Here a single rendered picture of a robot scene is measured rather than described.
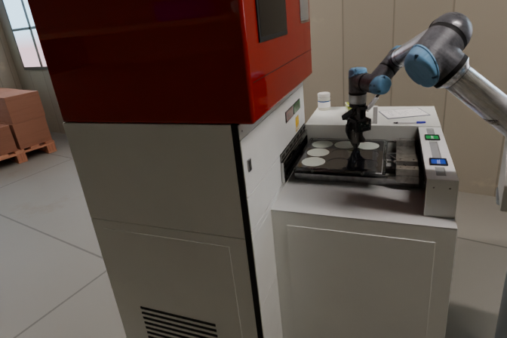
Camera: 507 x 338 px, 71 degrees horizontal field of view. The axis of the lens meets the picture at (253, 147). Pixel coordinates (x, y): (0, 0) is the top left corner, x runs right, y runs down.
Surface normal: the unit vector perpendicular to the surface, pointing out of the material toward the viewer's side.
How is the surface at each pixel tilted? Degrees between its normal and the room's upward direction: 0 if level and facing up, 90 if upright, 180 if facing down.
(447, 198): 90
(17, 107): 90
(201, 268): 90
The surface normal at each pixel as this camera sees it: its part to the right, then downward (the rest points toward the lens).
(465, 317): -0.10, -0.93
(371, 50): -0.52, 0.35
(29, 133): 0.83, 0.11
